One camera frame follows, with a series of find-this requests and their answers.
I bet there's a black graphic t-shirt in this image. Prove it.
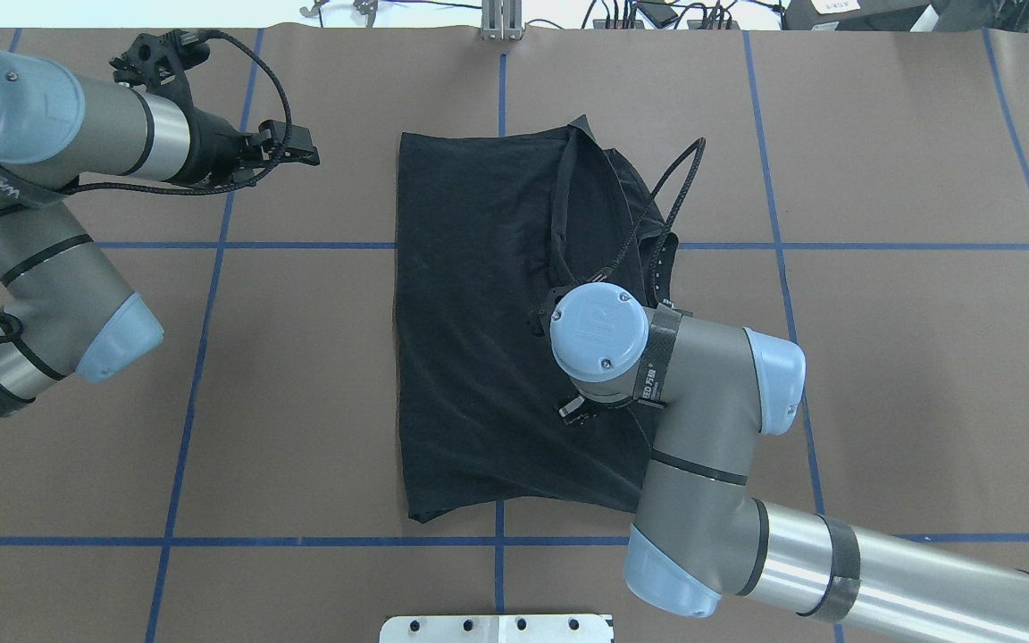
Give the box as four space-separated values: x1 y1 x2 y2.
395 115 678 522

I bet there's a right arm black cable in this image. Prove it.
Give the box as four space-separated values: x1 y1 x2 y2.
590 137 707 287

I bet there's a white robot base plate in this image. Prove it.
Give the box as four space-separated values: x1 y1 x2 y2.
379 614 615 642

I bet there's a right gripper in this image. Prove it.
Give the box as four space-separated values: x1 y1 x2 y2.
528 286 668 426

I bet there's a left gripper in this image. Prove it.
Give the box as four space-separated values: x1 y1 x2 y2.
111 32 320 188

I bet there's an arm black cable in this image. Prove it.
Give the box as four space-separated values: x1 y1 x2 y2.
0 29 294 345
590 137 707 287

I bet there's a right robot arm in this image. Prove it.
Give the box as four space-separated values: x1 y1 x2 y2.
535 281 1029 642

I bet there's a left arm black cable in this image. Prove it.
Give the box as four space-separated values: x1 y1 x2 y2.
0 29 294 345

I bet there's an aluminium frame post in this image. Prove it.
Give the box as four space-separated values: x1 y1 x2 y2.
481 0 525 42

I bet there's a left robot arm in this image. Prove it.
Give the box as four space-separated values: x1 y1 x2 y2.
0 29 320 419

